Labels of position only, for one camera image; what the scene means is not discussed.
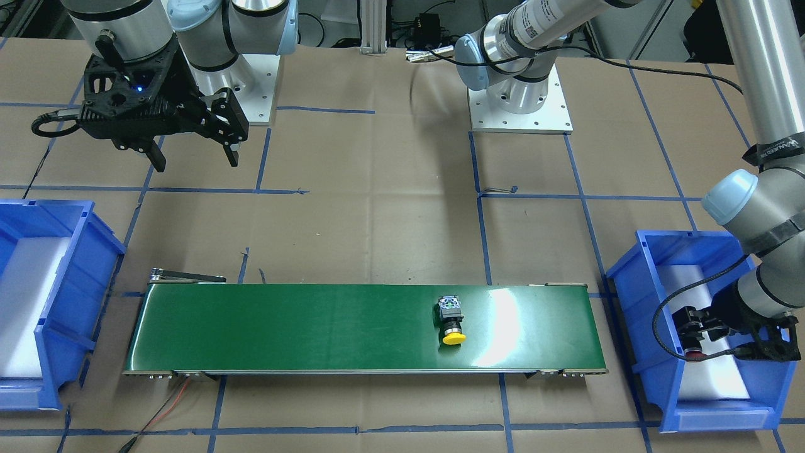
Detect red black conveyor wires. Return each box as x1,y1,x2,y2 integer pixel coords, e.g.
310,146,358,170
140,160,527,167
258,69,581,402
117,376,196,453

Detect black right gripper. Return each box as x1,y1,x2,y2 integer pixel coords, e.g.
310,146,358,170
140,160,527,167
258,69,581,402
82,30,249,172

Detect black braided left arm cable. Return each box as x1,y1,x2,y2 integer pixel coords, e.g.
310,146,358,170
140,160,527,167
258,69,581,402
652,254,755,362

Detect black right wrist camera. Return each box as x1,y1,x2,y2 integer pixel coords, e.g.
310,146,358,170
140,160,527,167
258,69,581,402
75,95,170,140

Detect yellow push button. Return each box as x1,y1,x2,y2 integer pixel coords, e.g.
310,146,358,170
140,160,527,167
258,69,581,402
435,295,467,346

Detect green conveyor belt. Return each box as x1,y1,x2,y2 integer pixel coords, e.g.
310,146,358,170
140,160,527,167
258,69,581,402
123,281,608,376

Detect blue empty bin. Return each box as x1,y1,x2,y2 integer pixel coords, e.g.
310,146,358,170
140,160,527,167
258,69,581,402
1,199,126,411

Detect aluminium frame post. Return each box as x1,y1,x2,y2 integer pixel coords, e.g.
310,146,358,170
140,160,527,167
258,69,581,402
358,0,388,55

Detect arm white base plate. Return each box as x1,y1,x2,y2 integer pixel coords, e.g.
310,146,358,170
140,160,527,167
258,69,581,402
468,65,574,135
191,54,282,126

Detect black electronics box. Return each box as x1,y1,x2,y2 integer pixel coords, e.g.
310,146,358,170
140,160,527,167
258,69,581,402
411,13,442,50

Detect white foam pad target bin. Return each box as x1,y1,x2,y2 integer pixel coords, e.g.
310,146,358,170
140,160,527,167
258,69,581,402
1,237,71,379

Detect blue bin with buttons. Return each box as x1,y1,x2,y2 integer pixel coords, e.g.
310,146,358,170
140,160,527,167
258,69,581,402
604,230,799,433

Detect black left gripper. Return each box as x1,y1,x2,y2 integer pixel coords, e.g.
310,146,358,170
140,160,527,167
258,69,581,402
672,286,783,355

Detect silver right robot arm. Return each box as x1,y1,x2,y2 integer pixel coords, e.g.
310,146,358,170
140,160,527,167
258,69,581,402
47,1,299,172

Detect red push button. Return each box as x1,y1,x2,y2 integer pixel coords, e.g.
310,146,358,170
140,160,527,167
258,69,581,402
680,336,708,363

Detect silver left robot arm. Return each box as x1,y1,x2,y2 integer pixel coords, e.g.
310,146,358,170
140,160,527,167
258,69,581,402
449,1,803,363

